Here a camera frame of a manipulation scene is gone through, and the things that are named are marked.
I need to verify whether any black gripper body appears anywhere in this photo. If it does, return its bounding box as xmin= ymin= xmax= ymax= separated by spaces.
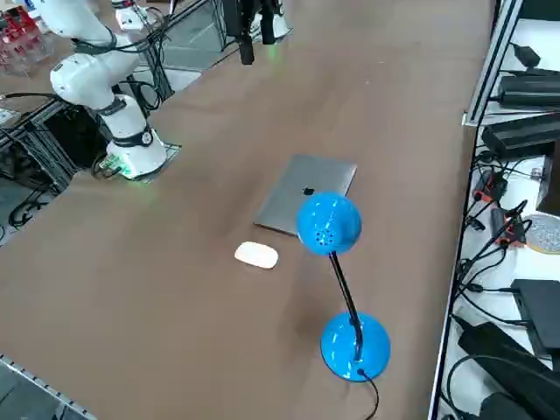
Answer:
xmin=222 ymin=0 xmax=282 ymax=23

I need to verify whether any white computer mouse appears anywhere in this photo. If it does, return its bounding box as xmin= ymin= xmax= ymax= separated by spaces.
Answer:
xmin=234 ymin=241 xmax=280 ymax=271

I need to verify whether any grey MacBook laptop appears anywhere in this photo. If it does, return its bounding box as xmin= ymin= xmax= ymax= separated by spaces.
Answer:
xmin=253 ymin=152 xmax=359 ymax=237

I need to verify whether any blue desk lamp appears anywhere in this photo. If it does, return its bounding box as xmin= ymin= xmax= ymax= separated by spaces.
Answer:
xmin=296 ymin=191 xmax=392 ymax=384

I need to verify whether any clear rack with red parts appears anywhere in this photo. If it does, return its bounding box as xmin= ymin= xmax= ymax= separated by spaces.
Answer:
xmin=0 ymin=8 xmax=56 ymax=79

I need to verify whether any small black power adapter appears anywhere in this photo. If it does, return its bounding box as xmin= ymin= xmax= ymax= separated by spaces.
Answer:
xmin=512 ymin=42 xmax=543 ymax=67

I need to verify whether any black and orange connector hub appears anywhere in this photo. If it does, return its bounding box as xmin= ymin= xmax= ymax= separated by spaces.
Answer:
xmin=475 ymin=171 xmax=509 ymax=203

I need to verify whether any dark brown box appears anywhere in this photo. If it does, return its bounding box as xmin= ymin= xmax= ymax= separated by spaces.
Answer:
xmin=536 ymin=142 xmax=560 ymax=216

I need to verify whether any round white disc yellow rim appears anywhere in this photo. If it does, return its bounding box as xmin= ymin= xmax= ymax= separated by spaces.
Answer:
xmin=524 ymin=213 xmax=560 ymax=256

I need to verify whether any white side table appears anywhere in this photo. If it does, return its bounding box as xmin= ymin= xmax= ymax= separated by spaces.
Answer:
xmin=428 ymin=0 xmax=560 ymax=420

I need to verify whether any large black power brick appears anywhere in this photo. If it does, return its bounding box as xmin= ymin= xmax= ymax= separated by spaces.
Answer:
xmin=457 ymin=321 xmax=560 ymax=395

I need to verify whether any black flat box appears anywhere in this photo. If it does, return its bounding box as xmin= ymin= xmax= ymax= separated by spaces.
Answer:
xmin=510 ymin=278 xmax=560 ymax=358

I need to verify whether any black robot arm cable bundle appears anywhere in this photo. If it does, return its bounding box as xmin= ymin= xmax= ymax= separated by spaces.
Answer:
xmin=69 ymin=0 xmax=176 ymax=117

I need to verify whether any aluminium profile rail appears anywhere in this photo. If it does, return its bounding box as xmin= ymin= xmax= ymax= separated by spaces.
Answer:
xmin=463 ymin=0 xmax=526 ymax=128

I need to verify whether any dark metal table frame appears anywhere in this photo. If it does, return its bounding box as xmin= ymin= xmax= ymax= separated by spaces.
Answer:
xmin=0 ymin=98 xmax=110 ymax=196

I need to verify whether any black lamp power cable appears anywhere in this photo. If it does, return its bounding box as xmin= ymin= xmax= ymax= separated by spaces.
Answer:
xmin=356 ymin=368 xmax=381 ymax=420

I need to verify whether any aluminium edge rail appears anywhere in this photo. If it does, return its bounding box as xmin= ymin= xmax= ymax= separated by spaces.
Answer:
xmin=0 ymin=353 xmax=98 ymax=420

